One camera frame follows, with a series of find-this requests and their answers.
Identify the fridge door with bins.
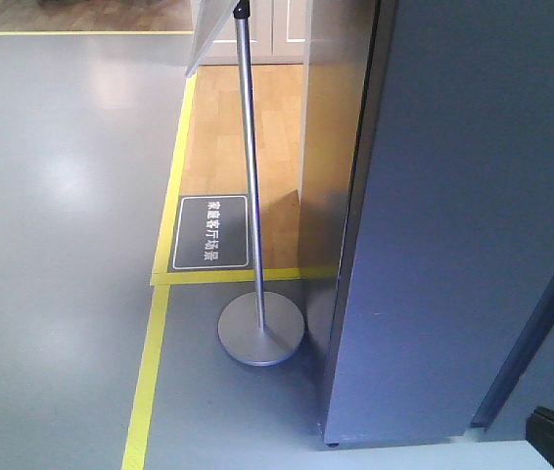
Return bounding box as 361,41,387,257
323,1,554,445

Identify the black floor label sign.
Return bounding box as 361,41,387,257
169,194,252,271

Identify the silver sign stand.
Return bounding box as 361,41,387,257
186,1,305,367

